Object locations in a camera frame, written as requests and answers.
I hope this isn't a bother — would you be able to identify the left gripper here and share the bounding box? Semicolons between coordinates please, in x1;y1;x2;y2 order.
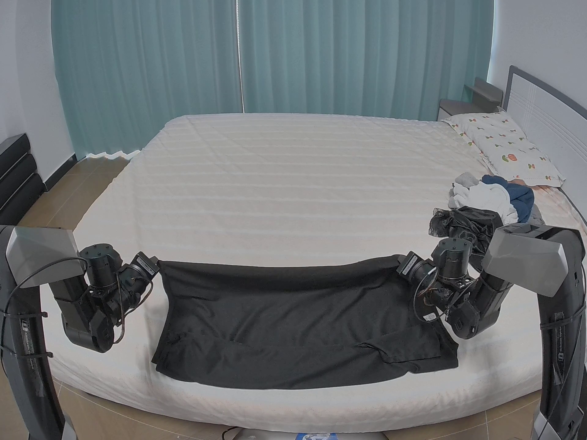
120;251;161;292

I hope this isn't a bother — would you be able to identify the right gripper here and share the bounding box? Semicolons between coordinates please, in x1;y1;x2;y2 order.
395;252;436;288

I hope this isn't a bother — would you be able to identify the black T-shirt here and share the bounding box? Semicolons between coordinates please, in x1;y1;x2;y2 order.
151;254;460;391

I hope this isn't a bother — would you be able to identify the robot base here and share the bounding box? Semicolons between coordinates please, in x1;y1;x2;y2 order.
229;427;367;440

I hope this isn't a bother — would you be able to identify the pile of clothes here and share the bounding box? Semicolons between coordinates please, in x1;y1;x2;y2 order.
449;171;546;226

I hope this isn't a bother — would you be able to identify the bed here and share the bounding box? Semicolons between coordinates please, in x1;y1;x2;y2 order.
39;64;587;430

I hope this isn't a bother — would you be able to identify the black shiny garment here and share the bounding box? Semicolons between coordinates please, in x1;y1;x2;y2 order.
429;205;505;255

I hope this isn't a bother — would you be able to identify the white printed pillow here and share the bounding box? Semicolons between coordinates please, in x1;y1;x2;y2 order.
441;110;566;187

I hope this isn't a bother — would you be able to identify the black chest of drawers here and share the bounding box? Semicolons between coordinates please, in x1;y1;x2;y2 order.
0;133;44;228

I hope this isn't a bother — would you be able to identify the grey bedside table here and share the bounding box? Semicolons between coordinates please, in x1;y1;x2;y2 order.
438;77;504;120

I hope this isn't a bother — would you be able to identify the blue-green curtain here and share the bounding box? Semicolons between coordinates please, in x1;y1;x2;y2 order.
236;0;498;122
50;0;244;160

